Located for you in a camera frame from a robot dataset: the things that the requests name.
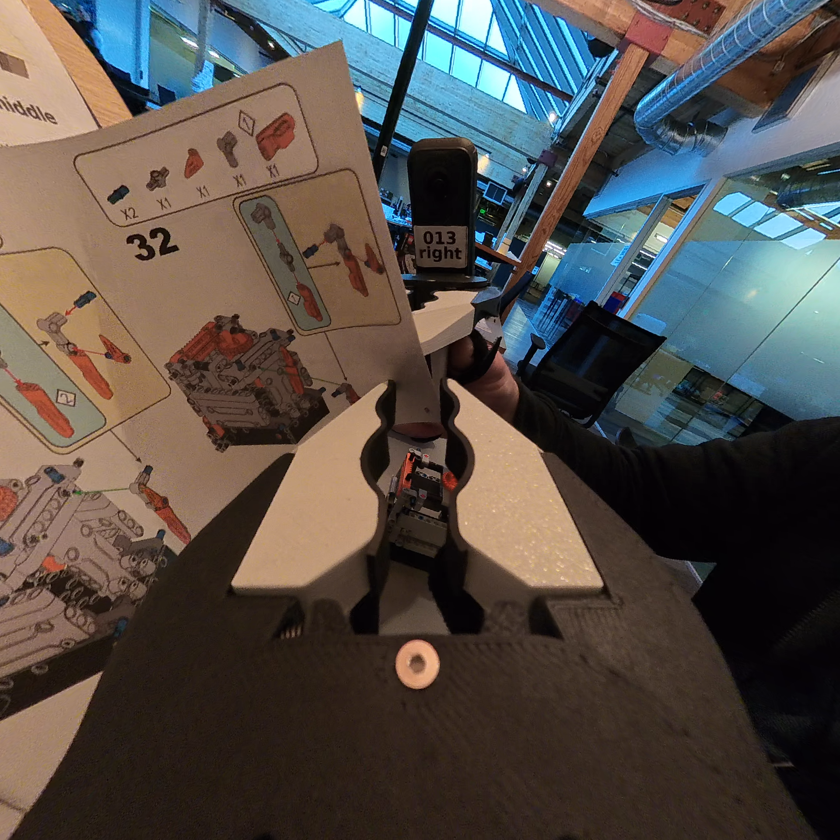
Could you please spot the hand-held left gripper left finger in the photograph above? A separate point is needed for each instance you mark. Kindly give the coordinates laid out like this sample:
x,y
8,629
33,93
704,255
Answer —
x,y
308,525

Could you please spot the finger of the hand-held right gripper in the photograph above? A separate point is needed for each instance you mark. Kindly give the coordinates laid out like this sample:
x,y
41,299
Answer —
x,y
449,321

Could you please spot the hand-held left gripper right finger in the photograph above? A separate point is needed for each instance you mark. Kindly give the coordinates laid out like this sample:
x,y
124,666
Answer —
x,y
525,525

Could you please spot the grey orange toy brick model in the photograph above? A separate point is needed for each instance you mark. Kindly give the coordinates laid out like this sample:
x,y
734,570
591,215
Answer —
x,y
420,525

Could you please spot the paper instruction booklet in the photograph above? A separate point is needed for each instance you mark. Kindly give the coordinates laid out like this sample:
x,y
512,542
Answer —
x,y
197,216

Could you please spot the person's right hand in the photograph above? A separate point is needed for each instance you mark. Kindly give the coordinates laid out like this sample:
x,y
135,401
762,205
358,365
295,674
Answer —
x,y
499,394

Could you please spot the black office chair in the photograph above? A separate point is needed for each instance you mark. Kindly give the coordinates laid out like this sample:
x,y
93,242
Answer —
x,y
597,354

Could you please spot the wooden backing board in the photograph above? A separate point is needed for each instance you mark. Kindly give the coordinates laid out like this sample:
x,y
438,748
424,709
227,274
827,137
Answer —
x,y
102,92

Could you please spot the wooden support post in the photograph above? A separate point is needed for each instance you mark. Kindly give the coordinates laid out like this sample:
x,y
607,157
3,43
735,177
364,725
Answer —
x,y
584,144

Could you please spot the silver ventilation duct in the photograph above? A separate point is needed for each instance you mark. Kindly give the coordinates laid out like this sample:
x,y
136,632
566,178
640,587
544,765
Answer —
x,y
722,62

